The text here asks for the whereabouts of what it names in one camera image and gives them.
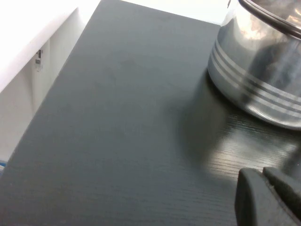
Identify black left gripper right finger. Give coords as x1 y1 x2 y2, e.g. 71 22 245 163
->
262 166 301 221

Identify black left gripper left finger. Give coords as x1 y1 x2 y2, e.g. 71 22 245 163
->
234 168 297 226

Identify stainless steel pot black handles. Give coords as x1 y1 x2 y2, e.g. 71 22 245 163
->
206 0 301 130

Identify small wall label sticker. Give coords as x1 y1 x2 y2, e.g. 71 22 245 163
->
34 48 44 71

